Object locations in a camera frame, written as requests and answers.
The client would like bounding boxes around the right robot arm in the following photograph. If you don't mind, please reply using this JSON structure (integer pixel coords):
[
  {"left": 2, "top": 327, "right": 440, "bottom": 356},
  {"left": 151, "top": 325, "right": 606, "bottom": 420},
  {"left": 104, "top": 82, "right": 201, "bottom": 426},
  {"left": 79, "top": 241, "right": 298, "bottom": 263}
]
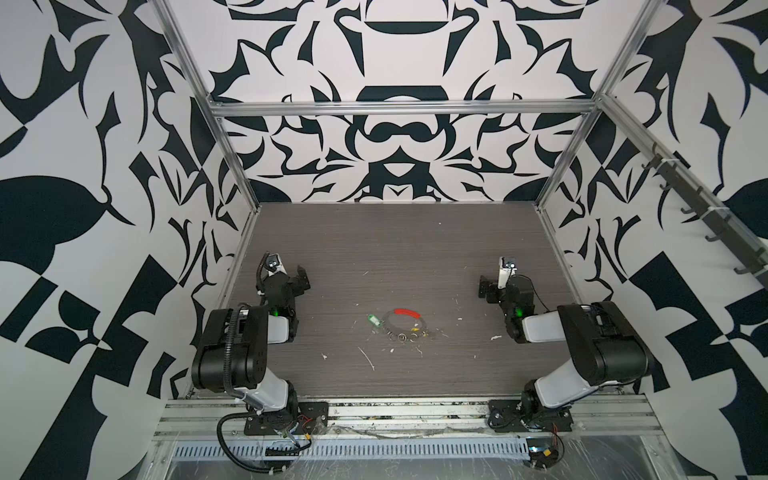
[{"left": 478, "top": 275, "right": 654, "bottom": 432}]

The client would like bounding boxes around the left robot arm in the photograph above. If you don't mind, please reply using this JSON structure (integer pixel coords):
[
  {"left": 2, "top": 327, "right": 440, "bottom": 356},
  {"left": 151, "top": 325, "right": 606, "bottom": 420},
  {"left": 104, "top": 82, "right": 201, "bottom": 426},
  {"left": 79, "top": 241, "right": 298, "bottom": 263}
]
[{"left": 191, "top": 266, "right": 311, "bottom": 423}]

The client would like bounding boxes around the small circuit board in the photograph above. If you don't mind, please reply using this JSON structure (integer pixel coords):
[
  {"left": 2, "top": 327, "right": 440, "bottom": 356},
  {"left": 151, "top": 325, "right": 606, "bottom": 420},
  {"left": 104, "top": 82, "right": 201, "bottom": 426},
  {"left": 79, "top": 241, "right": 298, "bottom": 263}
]
[{"left": 525, "top": 435, "right": 565, "bottom": 471}]

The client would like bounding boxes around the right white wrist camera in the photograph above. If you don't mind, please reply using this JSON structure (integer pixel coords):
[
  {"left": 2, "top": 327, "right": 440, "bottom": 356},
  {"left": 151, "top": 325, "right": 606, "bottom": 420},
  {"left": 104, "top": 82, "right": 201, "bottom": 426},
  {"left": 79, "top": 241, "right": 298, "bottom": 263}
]
[{"left": 497, "top": 256, "right": 517, "bottom": 289}]

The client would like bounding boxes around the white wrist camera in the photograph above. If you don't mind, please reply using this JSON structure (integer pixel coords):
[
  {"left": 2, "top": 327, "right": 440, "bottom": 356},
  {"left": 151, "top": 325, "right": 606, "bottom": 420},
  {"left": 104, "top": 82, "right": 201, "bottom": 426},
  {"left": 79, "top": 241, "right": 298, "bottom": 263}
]
[
  {"left": 264, "top": 253, "right": 286, "bottom": 276},
  {"left": 497, "top": 256, "right": 517, "bottom": 289}
]

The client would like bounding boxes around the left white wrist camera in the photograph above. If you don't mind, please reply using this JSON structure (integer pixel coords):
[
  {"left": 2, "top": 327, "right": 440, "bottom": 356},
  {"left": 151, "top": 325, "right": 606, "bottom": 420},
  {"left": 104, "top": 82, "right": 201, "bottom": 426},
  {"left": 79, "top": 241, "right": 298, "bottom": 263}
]
[{"left": 264, "top": 253, "right": 286, "bottom": 276}]

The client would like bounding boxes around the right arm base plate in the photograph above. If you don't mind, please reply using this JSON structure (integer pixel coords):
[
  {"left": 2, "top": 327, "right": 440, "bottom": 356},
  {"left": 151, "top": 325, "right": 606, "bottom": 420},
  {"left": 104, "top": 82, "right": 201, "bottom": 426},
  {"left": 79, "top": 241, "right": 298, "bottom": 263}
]
[{"left": 487, "top": 399, "right": 573, "bottom": 433}]

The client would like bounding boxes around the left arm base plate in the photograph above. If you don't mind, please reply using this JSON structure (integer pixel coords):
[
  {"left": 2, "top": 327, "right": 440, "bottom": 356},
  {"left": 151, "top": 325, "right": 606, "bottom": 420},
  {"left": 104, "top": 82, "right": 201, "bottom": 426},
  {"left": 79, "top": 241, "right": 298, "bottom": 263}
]
[{"left": 244, "top": 401, "right": 329, "bottom": 436}]

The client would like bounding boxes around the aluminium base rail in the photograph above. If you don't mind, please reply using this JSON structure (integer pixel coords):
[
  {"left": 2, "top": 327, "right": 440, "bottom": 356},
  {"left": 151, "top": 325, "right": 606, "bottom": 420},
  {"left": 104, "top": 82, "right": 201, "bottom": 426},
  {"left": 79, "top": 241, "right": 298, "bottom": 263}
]
[{"left": 153, "top": 394, "right": 662, "bottom": 440}]

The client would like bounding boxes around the white slotted cable duct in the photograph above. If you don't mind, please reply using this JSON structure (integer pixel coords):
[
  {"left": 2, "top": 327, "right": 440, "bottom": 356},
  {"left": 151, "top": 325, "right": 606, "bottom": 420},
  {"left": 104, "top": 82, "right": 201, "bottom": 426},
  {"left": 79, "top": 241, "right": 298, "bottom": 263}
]
[{"left": 170, "top": 436, "right": 532, "bottom": 462}]

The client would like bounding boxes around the black wall hook rack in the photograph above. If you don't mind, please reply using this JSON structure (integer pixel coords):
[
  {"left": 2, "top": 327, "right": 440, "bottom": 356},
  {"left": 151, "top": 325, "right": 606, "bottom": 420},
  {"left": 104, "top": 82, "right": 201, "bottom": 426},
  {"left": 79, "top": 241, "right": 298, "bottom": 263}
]
[{"left": 642, "top": 144, "right": 767, "bottom": 289}]

